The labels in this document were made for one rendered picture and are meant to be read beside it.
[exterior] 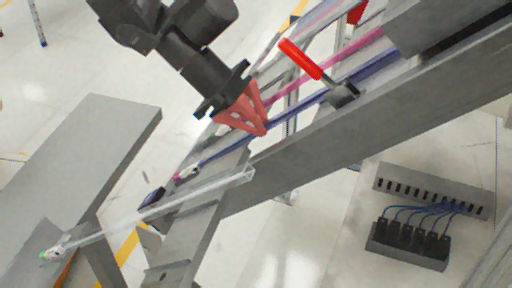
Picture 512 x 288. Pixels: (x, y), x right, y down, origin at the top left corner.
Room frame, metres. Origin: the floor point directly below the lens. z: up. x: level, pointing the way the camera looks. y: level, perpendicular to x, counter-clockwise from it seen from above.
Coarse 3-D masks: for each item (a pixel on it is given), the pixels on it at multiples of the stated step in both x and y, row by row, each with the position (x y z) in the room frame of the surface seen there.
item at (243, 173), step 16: (224, 176) 0.29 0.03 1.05; (240, 176) 0.27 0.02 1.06; (192, 192) 0.29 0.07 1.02; (208, 192) 0.28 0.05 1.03; (144, 208) 0.32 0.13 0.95; (160, 208) 0.30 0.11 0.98; (176, 208) 0.30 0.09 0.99; (112, 224) 0.33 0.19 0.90; (128, 224) 0.32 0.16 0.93; (80, 240) 0.35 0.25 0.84; (96, 240) 0.34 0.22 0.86
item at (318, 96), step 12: (396, 48) 0.44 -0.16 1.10; (372, 60) 0.45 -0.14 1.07; (384, 60) 0.44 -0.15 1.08; (348, 72) 0.46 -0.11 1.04; (360, 72) 0.45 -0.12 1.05; (312, 96) 0.47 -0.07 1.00; (288, 108) 0.49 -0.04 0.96; (300, 108) 0.48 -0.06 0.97; (276, 120) 0.49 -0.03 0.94; (228, 144) 0.53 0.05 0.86; (240, 144) 0.51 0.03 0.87; (216, 156) 0.53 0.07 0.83
